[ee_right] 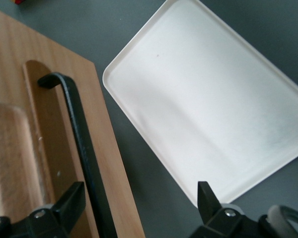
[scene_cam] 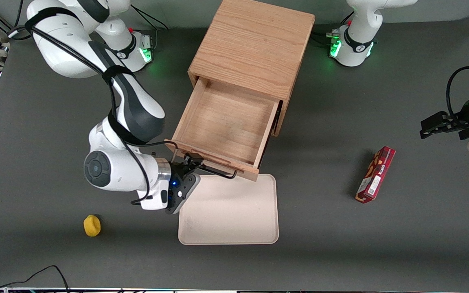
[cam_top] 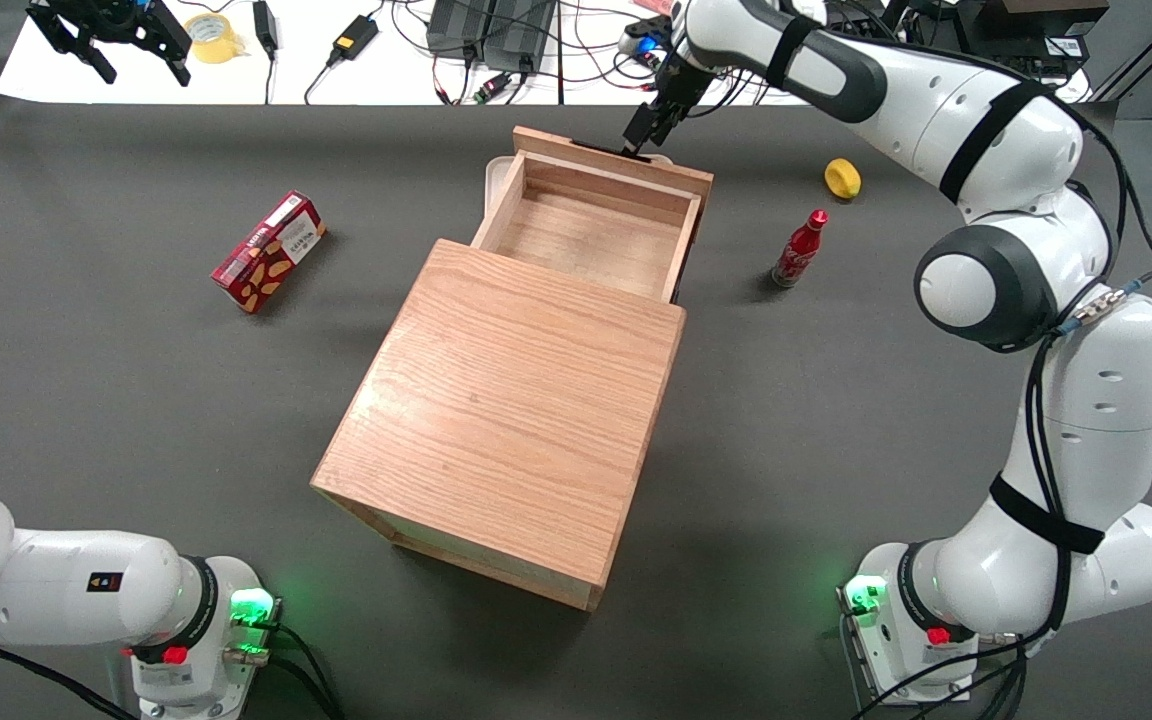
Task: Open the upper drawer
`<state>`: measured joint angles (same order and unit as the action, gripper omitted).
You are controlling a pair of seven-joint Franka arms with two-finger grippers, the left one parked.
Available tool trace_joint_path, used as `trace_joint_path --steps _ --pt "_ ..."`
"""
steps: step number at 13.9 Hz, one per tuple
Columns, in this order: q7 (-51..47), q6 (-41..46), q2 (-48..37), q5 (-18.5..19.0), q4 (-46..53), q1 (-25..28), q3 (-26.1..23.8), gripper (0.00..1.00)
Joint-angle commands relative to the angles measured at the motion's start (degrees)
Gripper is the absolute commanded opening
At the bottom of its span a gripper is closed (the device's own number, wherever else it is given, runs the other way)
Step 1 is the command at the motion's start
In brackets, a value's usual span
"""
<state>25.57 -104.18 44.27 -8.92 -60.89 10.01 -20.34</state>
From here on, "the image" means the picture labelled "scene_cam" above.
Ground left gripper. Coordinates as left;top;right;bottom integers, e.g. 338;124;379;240
420;93;469;141

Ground red snack box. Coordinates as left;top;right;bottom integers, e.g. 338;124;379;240
355;146;396;204

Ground wooden two-drawer cabinet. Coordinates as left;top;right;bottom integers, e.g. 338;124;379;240
188;0;316;137

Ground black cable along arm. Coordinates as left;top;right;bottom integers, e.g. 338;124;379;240
9;7;179;206

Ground black metal drawer handle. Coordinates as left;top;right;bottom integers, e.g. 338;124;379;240
173;151;239;180

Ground black base cables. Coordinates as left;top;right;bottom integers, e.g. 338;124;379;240
310;12;355;46
129;5;171;50

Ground yellow lemon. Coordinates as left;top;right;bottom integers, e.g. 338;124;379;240
83;214;101;238

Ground beige rectangular tray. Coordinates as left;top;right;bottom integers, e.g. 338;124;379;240
178;174;280;246

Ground black floor cable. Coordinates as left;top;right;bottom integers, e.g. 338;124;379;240
0;265;70;293

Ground wooden drawer with light interior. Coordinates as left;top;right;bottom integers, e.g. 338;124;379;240
165;77;281;182

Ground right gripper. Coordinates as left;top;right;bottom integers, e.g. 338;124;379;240
164;153;206;215

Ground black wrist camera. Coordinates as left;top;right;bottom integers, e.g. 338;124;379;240
169;162;188;200

